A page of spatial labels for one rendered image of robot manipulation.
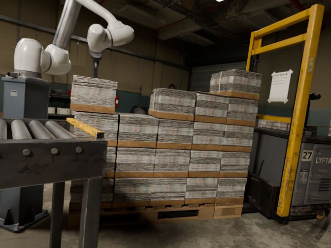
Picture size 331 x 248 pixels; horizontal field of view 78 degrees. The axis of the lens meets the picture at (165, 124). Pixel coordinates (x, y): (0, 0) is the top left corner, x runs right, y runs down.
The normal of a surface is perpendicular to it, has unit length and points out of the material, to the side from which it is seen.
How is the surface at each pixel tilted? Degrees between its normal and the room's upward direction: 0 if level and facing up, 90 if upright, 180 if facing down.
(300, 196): 90
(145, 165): 90
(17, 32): 90
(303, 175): 90
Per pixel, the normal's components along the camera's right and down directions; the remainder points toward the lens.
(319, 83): -0.79, -0.03
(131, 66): 0.61, 0.14
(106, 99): 0.29, 0.14
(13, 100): -0.30, 0.06
